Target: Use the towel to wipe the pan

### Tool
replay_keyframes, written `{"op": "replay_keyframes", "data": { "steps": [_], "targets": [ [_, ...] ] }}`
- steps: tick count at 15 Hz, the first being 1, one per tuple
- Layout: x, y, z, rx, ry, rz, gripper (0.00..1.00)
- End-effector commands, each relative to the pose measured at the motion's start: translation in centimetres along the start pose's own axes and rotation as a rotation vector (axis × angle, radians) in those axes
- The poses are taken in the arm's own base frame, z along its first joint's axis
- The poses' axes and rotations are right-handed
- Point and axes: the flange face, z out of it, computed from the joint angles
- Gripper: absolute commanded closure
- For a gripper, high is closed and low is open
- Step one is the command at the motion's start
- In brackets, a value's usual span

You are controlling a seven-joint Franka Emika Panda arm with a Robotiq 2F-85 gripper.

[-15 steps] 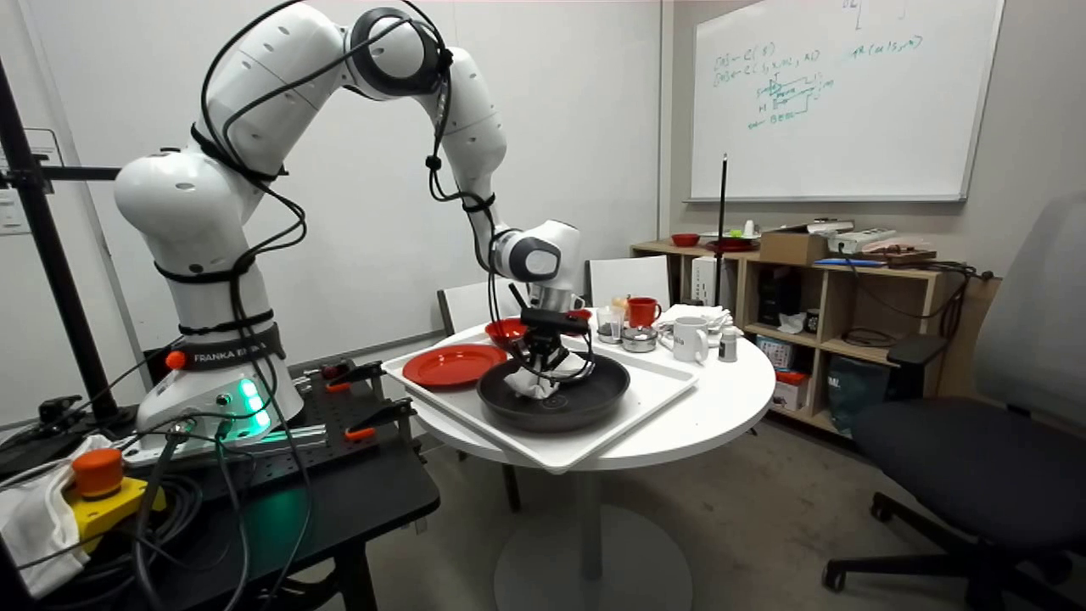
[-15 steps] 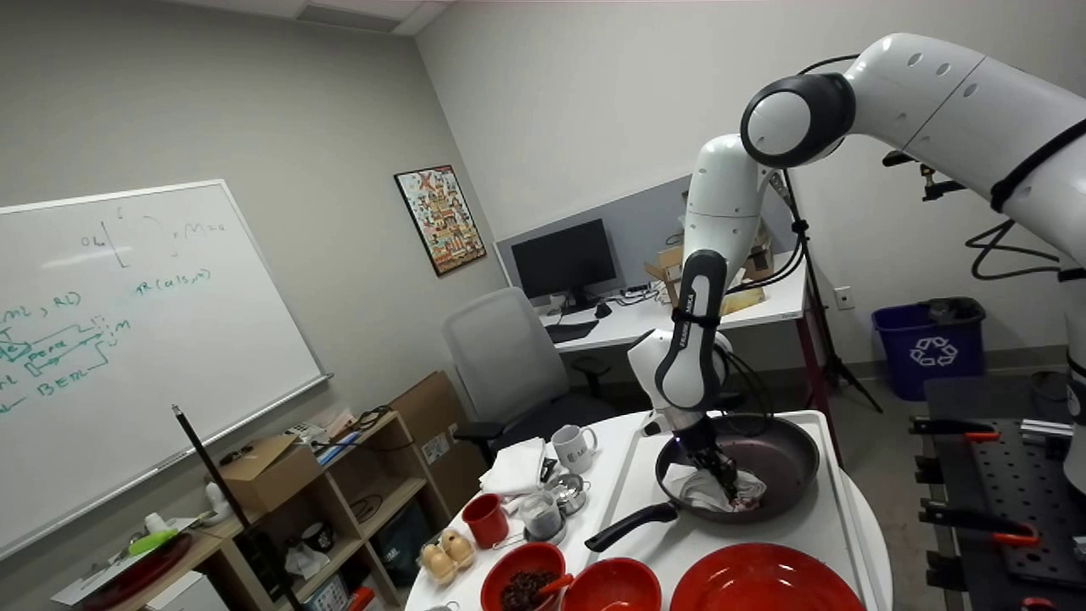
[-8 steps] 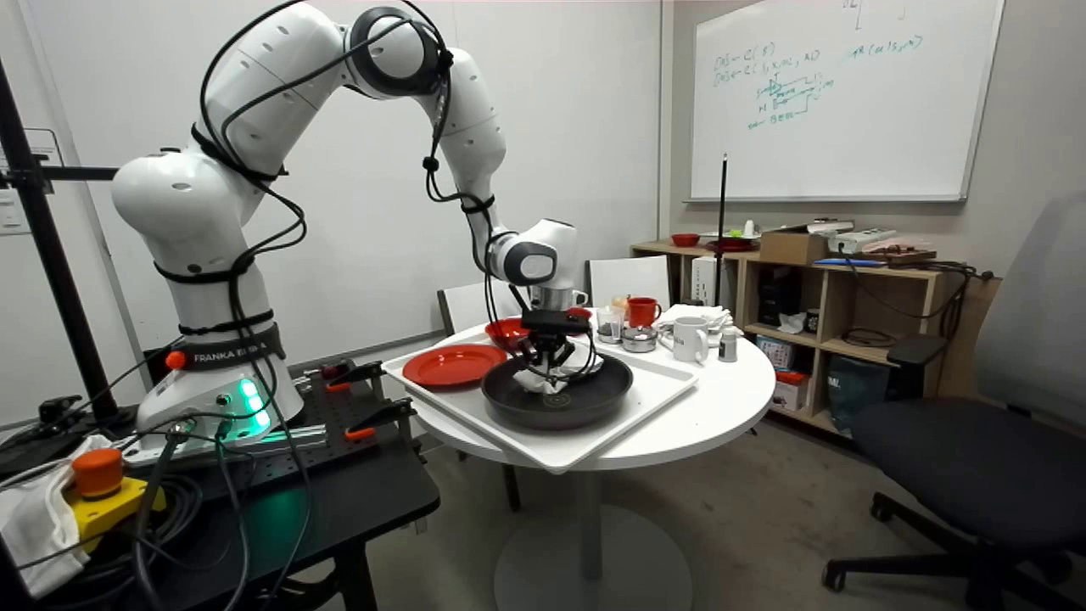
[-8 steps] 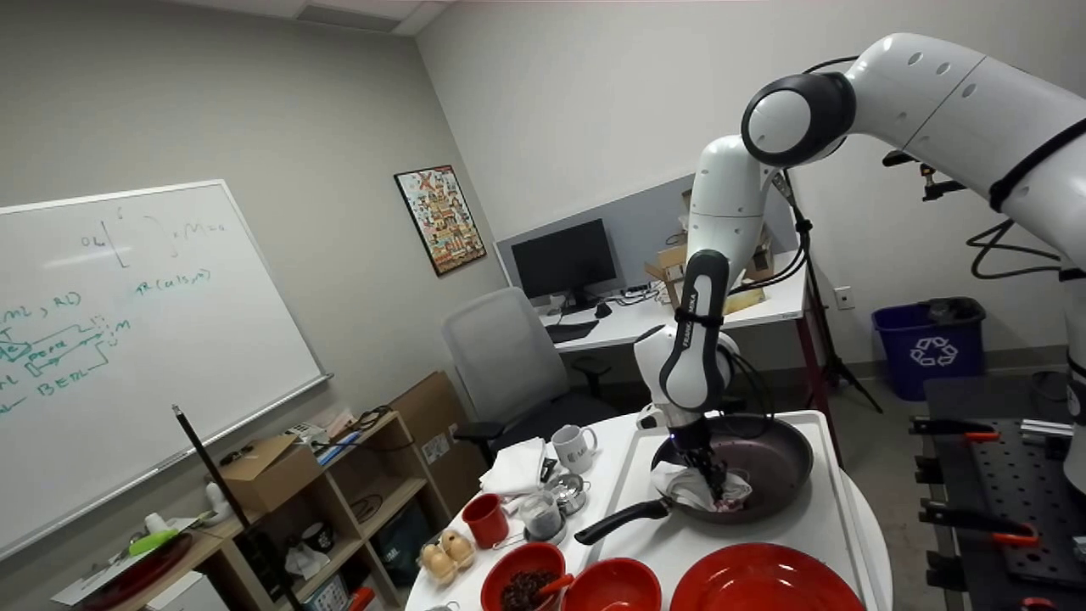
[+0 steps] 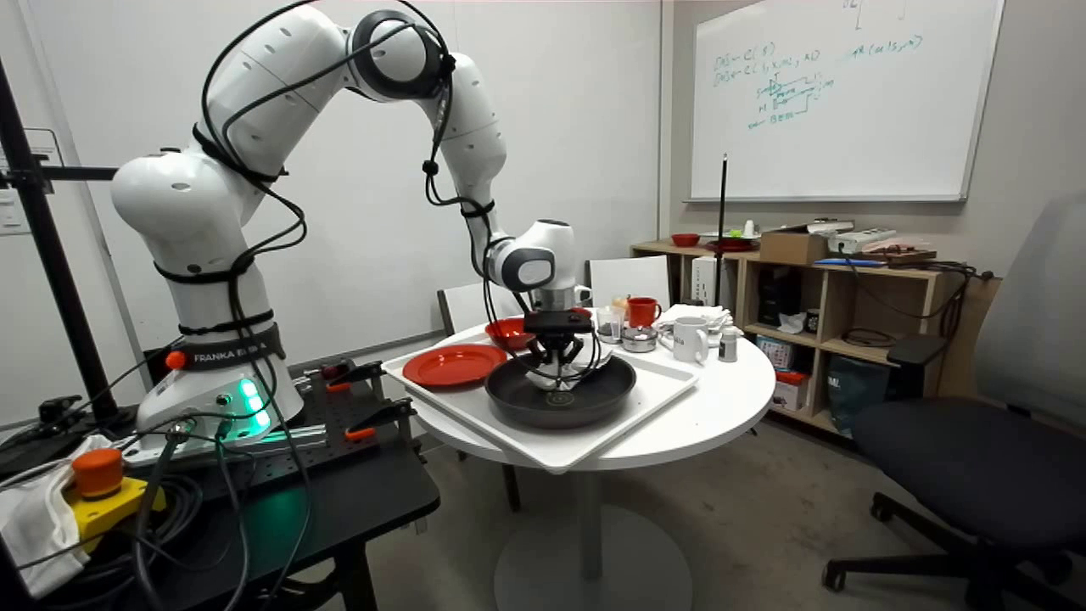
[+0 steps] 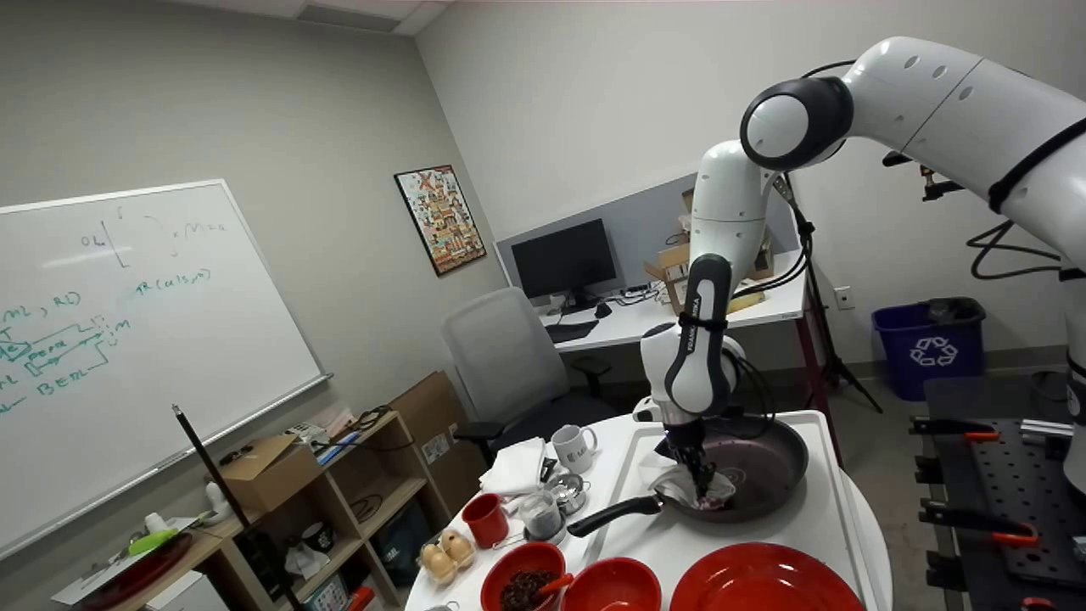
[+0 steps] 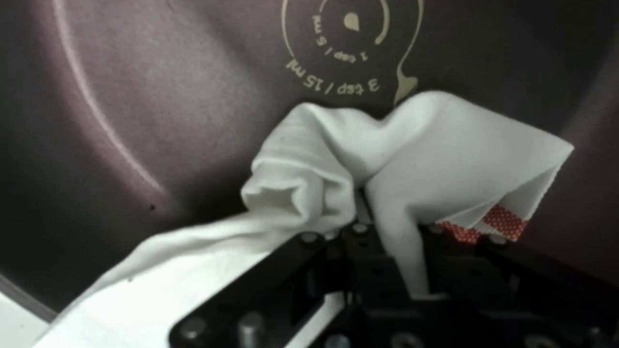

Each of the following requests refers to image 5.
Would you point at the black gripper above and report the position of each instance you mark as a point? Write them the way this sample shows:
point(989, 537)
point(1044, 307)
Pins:
point(557, 327)

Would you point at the black frying pan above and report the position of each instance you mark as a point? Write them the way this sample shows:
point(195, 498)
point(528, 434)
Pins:
point(561, 406)

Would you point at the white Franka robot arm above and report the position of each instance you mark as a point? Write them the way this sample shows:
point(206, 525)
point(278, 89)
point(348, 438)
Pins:
point(193, 203)

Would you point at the empty red bowl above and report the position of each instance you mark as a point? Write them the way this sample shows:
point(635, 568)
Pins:
point(510, 334)

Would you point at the small steel cup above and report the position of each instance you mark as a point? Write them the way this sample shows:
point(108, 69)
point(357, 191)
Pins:
point(641, 337)

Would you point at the white square tray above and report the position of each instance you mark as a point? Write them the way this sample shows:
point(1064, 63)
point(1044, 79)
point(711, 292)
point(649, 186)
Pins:
point(565, 450)

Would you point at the red mug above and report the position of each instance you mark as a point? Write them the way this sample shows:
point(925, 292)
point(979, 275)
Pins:
point(644, 313)

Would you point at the large red plate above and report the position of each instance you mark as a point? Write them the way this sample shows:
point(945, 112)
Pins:
point(453, 365)

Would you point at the white foam board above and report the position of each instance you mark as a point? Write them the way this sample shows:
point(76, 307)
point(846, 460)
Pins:
point(464, 307)

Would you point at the white mug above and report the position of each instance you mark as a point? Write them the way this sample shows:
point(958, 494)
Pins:
point(686, 339)

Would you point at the white cloth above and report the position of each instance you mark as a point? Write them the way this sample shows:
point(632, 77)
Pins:
point(696, 317)

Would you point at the round white table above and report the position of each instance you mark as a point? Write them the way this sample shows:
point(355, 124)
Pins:
point(723, 395)

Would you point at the dark red dish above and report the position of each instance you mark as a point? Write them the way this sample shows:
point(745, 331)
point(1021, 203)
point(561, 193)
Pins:
point(686, 238)

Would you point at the thin black stick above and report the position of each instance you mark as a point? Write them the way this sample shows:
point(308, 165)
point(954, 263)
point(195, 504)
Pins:
point(723, 225)

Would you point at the cardboard box with open flaps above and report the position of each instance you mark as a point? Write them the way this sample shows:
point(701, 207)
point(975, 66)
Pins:
point(794, 250)

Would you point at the black robot workbench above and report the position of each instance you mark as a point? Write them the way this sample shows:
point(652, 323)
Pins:
point(340, 498)

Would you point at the wooden shelf unit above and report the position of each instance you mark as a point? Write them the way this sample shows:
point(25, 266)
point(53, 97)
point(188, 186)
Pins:
point(837, 307)

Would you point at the grey office chair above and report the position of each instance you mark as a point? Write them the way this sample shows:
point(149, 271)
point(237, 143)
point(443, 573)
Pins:
point(973, 462)

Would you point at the orange emergency stop button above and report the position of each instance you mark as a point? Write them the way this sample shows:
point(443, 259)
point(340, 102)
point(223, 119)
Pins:
point(100, 474)

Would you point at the black stand pole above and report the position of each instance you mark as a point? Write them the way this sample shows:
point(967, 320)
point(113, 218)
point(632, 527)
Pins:
point(46, 250)

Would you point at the white rag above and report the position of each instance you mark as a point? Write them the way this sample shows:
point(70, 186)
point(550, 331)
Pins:
point(30, 527)

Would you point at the wall whiteboard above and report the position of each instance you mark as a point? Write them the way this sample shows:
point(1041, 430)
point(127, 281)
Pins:
point(851, 102)

